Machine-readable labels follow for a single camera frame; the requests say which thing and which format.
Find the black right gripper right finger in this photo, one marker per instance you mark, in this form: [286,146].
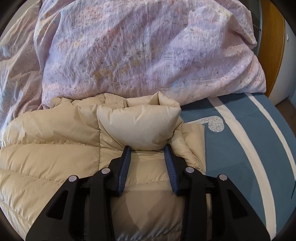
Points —
[214,207]

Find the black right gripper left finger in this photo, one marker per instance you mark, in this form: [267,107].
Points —
[81,208]

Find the beige puffer down jacket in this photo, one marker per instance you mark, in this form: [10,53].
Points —
[41,149]

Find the blue white striped bed sheet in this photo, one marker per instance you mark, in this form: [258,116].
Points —
[248,140]

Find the large lilac floral pillow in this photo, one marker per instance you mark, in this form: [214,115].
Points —
[188,50]

